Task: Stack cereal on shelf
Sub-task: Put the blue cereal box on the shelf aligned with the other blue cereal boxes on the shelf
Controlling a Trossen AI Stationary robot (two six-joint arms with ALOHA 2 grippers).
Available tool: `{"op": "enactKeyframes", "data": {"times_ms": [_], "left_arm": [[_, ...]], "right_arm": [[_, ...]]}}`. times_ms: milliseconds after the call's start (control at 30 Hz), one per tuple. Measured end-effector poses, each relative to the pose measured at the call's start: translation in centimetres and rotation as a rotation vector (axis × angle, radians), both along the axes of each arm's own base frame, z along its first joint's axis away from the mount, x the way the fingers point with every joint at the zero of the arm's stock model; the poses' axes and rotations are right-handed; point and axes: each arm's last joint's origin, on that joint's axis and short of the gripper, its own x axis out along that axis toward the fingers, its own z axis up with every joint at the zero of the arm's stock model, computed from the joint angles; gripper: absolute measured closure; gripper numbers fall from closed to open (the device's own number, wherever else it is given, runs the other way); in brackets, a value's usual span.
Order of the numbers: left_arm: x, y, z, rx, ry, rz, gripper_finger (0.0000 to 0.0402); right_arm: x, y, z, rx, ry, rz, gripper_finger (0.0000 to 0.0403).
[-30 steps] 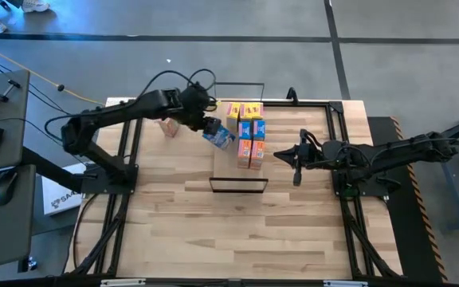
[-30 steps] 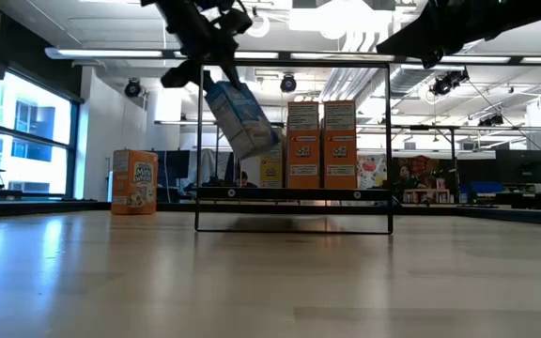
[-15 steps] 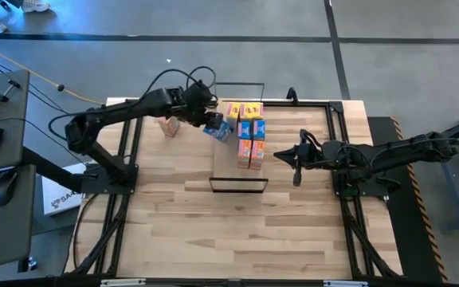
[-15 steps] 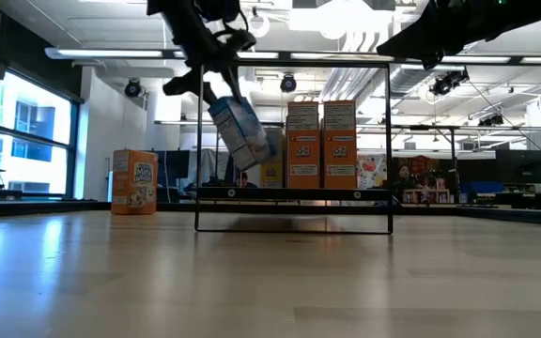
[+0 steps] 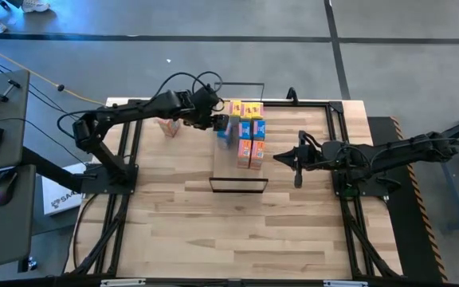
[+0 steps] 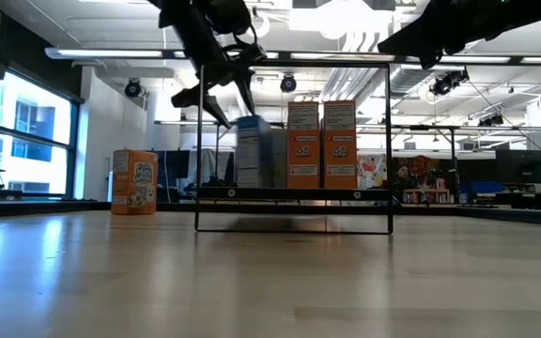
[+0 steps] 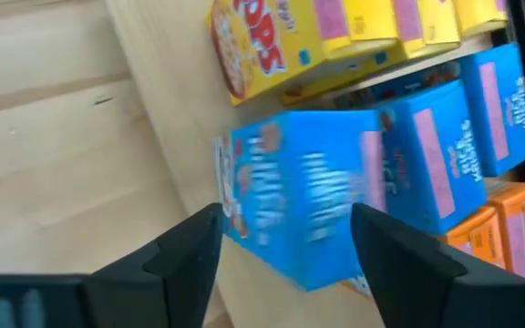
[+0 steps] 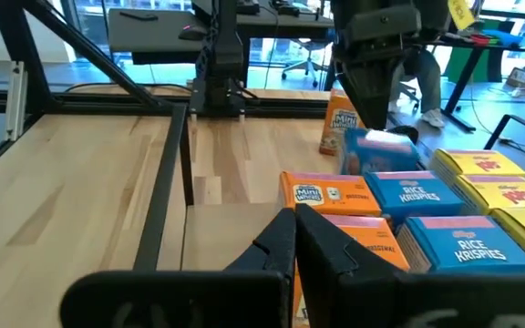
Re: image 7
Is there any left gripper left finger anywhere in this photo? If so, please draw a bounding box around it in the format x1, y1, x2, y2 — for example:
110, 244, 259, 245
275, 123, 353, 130
82, 202, 225, 328

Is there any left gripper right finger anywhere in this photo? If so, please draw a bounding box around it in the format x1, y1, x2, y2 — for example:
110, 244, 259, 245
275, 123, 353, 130
350, 202, 525, 328

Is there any orange Mini-Wheats cereal box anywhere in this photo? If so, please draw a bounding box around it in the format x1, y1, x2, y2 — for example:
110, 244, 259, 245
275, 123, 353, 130
438, 204, 508, 271
485, 180, 525, 283

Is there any blue Rice Krispies cereal box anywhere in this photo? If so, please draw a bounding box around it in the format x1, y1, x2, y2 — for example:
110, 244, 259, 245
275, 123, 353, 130
213, 108, 387, 292
334, 43, 525, 179
375, 79, 489, 237

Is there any yellow Corn Pops cereal box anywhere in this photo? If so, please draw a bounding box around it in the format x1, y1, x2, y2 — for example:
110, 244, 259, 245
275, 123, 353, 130
450, 0, 510, 38
282, 0, 463, 107
206, 0, 399, 107

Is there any wooden shelf with black frame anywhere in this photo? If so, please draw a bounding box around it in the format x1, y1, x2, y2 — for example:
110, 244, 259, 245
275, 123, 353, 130
104, 0, 525, 328

